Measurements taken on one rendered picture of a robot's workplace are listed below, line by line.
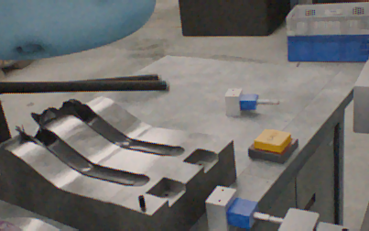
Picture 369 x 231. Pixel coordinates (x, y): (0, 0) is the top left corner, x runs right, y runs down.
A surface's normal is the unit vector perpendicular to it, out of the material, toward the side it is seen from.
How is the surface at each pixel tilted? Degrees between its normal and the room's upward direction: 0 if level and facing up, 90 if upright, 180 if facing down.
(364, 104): 90
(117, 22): 111
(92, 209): 90
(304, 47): 91
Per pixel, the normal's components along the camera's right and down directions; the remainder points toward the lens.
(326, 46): -0.40, 0.44
